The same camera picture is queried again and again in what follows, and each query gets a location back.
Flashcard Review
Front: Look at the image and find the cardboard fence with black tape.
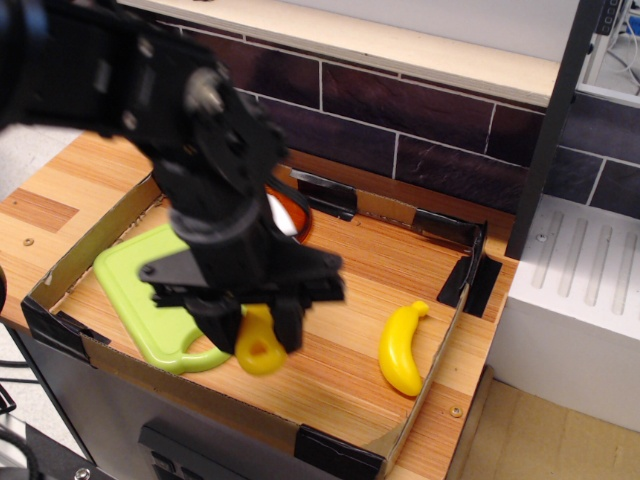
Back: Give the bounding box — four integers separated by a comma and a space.
20, 149, 504, 480

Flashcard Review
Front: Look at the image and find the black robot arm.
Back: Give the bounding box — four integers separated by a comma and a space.
1, 1, 343, 353

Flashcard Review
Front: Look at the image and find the light wooden shelf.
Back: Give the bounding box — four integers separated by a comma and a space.
130, 1, 559, 107

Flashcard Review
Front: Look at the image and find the dark vertical post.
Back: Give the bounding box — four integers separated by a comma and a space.
505, 0, 603, 260

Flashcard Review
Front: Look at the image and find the yellow toy banana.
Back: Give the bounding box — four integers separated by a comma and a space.
378, 301, 429, 397

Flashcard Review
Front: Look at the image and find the orange transparent pot lid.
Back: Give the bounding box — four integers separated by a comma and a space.
265, 186, 312, 244

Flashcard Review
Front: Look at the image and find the green plastic cutting board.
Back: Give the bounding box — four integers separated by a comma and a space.
93, 224, 231, 375

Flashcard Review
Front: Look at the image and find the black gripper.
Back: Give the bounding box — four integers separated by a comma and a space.
139, 219, 344, 355

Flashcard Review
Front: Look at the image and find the yellow white toy knife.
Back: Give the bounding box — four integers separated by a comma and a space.
235, 192, 298, 376

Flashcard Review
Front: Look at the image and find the white toy sink drainboard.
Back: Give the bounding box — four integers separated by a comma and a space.
488, 196, 639, 431

